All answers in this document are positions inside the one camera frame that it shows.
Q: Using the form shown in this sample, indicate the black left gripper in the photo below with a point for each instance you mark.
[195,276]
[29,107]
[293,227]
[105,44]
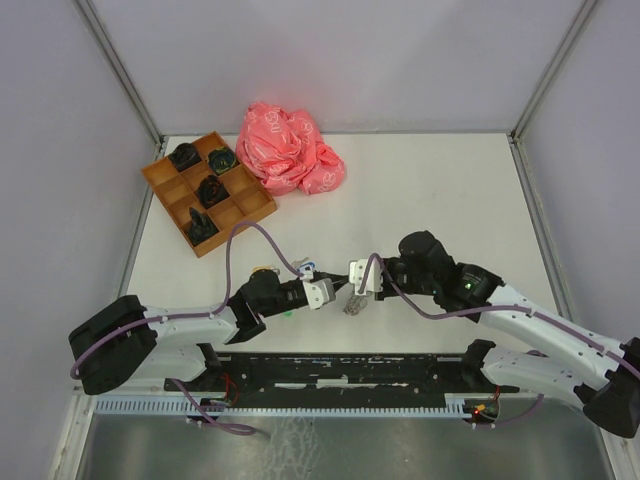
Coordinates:
[343,279]

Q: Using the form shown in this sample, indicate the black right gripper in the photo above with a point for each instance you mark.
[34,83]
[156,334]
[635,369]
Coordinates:
[385,292]

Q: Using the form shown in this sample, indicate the key with yellow tag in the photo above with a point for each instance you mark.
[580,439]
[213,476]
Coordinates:
[269,271]

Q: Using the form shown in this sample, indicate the key with blue tag upper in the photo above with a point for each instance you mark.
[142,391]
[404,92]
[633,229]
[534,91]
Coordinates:
[302,262]

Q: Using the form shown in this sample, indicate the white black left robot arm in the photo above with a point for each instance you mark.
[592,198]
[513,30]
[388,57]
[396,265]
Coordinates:
[128,343]

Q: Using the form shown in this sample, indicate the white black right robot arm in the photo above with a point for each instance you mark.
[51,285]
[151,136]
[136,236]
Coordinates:
[595,373]

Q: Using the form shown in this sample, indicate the crumpled pink plastic bag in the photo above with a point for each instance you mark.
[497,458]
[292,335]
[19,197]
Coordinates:
[285,151]

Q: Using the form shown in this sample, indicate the black rolled item lower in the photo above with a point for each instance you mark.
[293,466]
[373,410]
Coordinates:
[201,228]

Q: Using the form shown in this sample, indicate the brown wooden compartment tray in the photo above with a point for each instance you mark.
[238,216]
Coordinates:
[248,200]

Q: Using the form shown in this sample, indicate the black rolled item centre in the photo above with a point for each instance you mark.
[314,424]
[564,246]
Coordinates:
[211,192]

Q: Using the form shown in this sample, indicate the black yellow rolled item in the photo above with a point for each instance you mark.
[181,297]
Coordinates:
[222,160]

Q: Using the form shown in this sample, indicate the black rolled item top left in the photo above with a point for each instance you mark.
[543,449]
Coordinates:
[184,156]

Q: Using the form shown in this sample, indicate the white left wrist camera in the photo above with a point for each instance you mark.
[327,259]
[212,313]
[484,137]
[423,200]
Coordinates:
[318,292]

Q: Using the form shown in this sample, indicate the black metal base rail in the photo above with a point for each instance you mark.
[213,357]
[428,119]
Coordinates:
[323,381]

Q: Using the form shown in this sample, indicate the aluminium front frame rail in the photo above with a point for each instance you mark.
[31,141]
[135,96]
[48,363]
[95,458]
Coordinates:
[135,389]

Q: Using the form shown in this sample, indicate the aluminium frame post right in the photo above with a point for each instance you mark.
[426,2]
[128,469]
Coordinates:
[553,68]

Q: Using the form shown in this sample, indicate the aluminium frame post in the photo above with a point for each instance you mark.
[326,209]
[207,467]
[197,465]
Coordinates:
[90,16]
[553,68]

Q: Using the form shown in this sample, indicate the aluminium frame post left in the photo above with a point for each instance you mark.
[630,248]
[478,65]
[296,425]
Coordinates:
[90,16]

